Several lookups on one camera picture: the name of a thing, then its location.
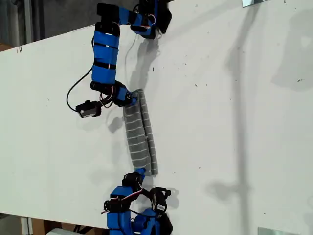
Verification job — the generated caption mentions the grey striped towel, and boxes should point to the grey striped towel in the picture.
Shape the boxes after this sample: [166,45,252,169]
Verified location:
[122,88,159,176]

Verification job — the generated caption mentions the black camera cable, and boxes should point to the black camera cable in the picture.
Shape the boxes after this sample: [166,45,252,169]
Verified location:
[128,208,157,218]
[66,65,94,112]

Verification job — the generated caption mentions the red white servo wires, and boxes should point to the red white servo wires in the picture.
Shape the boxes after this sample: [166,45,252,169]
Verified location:
[144,13,157,31]
[101,188,145,215]
[99,84,117,108]

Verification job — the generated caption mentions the brown cardboard box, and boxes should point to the brown cardboard box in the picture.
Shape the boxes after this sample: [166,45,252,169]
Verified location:
[31,219,108,235]

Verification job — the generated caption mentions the black camera box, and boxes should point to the black camera box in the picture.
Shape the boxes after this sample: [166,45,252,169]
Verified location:
[151,192,169,214]
[75,99,102,119]

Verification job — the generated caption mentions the white table leg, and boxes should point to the white table leg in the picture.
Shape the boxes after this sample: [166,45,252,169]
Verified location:
[21,217,33,235]

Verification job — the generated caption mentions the black camera stalk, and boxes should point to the black camera stalk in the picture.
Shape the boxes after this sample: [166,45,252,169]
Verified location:
[146,186,172,196]

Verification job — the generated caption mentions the white plastic container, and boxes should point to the white plastic container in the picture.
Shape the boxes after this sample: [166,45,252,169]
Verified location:
[47,227,74,235]

